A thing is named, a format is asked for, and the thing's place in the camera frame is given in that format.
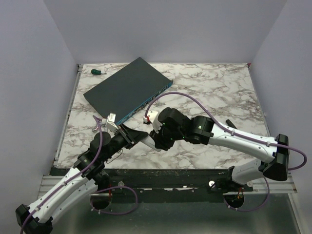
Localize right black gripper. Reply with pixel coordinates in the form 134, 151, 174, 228
149, 121, 184, 151

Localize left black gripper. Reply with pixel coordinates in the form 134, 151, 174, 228
102, 123, 149, 162

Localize white remote control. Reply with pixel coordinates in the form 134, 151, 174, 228
140, 135, 161, 152

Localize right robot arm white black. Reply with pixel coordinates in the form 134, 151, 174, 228
143, 108, 289, 191

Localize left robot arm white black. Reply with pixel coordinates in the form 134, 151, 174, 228
16, 125, 155, 234

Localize black rectangular bar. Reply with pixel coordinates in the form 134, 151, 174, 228
226, 119, 237, 129

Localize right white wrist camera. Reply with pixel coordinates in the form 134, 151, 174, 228
143, 111, 162, 133

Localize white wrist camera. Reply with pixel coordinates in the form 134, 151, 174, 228
143, 111, 162, 133
105, 113, 118, 133

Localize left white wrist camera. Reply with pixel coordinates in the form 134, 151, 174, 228
105, 113, 118, 133

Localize dark network switch blue front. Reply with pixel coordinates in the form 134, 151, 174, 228
83, 57, 173, 125

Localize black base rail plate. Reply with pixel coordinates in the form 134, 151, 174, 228
88, 169, 254, 209

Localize green handled screwdriver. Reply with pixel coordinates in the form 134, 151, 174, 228
91, 69, 106, 76

